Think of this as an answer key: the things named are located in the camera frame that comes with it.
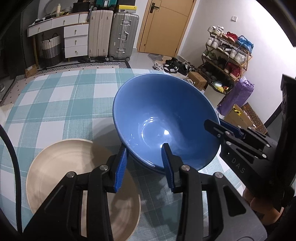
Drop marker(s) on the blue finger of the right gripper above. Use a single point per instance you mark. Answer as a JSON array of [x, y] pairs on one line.
[[233, 130]]

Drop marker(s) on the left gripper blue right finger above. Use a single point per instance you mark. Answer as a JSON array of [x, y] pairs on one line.
[[167, 158]]

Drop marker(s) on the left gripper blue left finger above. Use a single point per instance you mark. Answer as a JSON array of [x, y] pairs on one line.
[[120, 163]]

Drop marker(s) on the large blue bowl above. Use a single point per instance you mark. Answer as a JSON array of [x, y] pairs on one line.
[[154, 108]]

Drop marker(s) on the right hand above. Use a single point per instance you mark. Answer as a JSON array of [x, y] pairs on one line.
[[269, 214]]

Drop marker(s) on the purple bag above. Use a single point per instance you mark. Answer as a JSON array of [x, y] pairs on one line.
[[239, 94]]

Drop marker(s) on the brown cardboard box by rack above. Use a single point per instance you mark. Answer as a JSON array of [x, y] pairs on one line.
[[198, 80]]

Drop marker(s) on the bamboo shoe rack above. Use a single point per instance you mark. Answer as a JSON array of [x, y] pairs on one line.
[[224, 63]]

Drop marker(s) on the teal plaid tablecloth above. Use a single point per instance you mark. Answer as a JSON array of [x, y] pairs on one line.
[[78, 104]]

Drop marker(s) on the silver suitcase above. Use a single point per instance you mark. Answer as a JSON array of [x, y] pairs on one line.
[[122, 36]]

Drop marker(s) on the wooden door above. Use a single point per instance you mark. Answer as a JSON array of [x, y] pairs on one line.
[[163, 26]]

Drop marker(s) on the woven laundry basket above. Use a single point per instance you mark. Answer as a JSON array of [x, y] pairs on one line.
[[51, 50]]

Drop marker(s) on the small cardboard box on floor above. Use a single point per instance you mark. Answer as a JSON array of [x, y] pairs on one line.
[[31, 71]]

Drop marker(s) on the beige suitcase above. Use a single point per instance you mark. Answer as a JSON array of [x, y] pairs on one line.
[[99, 33]]

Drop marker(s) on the white drawer desk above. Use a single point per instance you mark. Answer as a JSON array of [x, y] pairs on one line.
[[73, 29]]

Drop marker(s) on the stack of shoe boxes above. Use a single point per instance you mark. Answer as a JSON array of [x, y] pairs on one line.
[[126, 6]]

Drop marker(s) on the teal suitcase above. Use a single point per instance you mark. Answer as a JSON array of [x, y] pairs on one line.
[[105, 3]]

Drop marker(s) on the black bag on desk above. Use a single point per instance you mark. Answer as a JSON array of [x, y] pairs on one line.
[[81, 6]]

